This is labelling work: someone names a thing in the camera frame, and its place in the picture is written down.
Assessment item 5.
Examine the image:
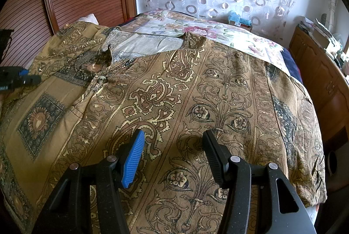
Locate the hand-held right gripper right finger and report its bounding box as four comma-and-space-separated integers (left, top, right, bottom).
203, 130, 317, 234

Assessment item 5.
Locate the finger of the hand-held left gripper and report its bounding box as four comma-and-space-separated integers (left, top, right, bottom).
0, 66, 41, 92
0, 29, 15, 60

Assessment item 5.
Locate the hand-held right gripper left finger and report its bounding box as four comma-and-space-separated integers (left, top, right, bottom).
31, 129, 145, 234

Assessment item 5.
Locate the brown paisley bedspread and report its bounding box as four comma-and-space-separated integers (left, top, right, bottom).
0, 22, 328, 234

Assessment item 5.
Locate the white pillow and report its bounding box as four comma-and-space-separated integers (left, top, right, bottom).
79, 14, 99, 25

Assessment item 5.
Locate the navy blue blanket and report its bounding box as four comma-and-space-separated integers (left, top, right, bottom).
281, 48, 304, 83

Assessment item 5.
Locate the floral blanket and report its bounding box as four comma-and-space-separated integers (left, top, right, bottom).
120, 9, 289, 71

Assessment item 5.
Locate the wooden dresser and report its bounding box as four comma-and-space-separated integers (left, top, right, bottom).
288, 25, 349, 142

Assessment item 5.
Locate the blue plastic bag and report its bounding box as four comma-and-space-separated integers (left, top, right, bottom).
228, 11, 253, 28

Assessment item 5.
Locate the clutter pile on dresser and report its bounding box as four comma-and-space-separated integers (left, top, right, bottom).
297, 13, 349, 71

